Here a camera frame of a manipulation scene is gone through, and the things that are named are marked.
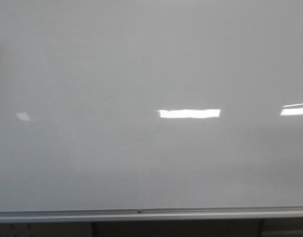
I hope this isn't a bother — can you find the white whiteboard with aluminium frame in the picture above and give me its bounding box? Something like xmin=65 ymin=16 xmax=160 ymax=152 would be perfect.
xmin=0 ymin=0 xmax=303 ymax=223

